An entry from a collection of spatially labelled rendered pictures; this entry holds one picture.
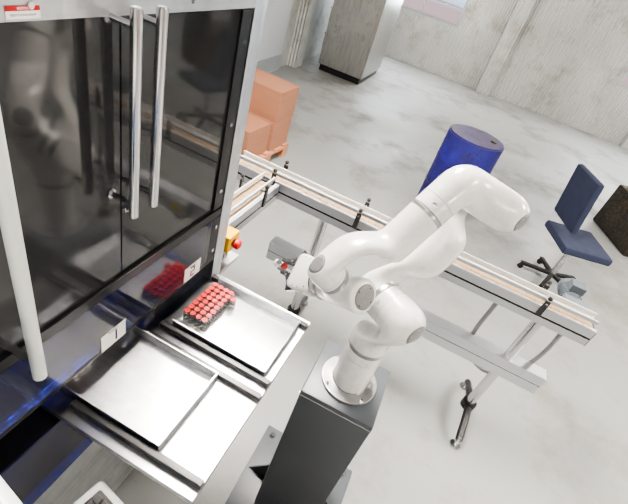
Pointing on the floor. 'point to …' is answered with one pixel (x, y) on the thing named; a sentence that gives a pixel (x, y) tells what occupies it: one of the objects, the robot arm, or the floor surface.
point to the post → (238, 132)
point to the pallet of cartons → (269, 115)
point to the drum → (464, 151)
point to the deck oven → (358, 37)
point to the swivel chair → (578, 210)
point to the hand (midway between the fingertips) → (287, 267)
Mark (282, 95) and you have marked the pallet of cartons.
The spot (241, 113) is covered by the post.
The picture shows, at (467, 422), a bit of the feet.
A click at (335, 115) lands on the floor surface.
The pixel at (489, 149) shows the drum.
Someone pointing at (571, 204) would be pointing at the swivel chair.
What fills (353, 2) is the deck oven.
